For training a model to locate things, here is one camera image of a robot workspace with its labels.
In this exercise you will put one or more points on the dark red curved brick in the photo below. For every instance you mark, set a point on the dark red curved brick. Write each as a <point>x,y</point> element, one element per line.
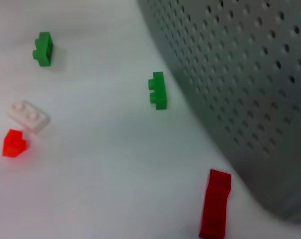
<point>215,206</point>

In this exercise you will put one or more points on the grey perforated storage bin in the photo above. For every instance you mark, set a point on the grey perforated storage bin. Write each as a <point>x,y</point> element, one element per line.
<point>240,87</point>

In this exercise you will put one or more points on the green toy brick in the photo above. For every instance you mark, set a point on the green toy brick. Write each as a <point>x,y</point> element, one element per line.
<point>159,92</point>
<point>44,49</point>

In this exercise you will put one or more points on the white two-stud brick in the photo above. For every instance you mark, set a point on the white two-stud brick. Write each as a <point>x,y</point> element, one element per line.
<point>28,117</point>

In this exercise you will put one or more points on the small red cube brick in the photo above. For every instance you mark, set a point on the small red cube brick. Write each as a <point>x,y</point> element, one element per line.
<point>14,145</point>

